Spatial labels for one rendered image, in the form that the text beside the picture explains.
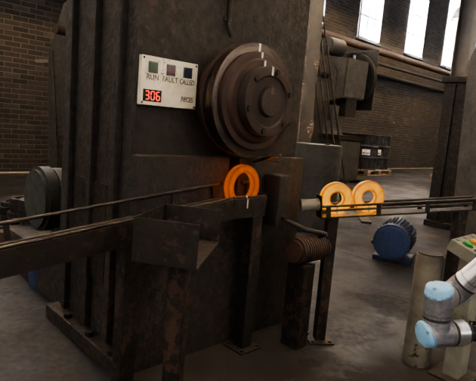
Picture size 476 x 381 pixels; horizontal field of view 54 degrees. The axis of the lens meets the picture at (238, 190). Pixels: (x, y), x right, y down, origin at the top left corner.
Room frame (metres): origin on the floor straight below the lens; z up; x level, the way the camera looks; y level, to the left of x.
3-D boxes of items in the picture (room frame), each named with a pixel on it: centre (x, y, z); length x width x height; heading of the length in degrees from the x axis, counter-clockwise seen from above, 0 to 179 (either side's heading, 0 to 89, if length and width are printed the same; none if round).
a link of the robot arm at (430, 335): (1.53, -0.72, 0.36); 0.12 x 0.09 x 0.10; 102
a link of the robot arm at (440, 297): (1.54, -0.72, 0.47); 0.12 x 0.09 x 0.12; 135
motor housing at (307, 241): (2.13, -0.35, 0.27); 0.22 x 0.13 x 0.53; 134
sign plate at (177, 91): (1.85, 0.30, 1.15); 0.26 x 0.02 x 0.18; 134
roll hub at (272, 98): (1.93, -0.09, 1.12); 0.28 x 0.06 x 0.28; 134
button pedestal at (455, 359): (1.94, -1.02, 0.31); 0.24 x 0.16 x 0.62; 134
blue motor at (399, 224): (3.86, -1.36, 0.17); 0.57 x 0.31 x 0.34; 154
